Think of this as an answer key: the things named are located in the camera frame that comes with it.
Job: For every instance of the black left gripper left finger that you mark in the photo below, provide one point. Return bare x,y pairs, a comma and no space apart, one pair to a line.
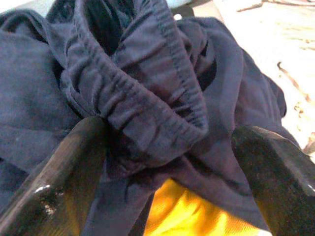
49,191

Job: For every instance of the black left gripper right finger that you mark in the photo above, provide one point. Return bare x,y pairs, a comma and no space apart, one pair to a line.
278,184

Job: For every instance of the dark navy garment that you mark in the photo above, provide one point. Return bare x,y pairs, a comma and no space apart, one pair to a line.
135,86

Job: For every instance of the yellow garment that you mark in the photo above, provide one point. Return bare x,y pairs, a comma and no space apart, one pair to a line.
184,216

